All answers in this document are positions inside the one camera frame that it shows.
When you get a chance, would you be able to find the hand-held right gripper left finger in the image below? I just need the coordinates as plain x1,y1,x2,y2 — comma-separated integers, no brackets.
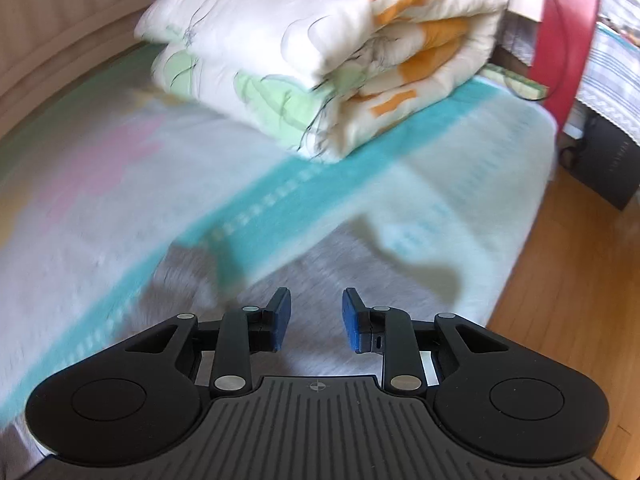
123,287,293,395

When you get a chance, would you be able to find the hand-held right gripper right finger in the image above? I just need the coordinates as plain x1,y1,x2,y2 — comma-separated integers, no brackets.
342,287,512,395

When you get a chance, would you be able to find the teal striped bed blanket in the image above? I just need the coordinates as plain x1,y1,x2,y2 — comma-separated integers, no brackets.
0,40,562,443

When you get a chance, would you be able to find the leaf-patterned pillow lower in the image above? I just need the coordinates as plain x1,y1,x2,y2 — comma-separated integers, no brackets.
134,0,524,165

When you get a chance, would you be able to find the green woven mat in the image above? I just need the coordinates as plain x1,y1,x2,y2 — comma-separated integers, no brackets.
481,62,551,104

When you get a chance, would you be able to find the black box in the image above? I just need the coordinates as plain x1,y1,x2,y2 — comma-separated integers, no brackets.
560,109,640,212

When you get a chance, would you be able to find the red chair back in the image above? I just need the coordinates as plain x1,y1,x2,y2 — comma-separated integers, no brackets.
529,0,602,134

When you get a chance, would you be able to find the beige padded bed headboard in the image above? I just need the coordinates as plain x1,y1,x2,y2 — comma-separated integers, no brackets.
0,0,201,133

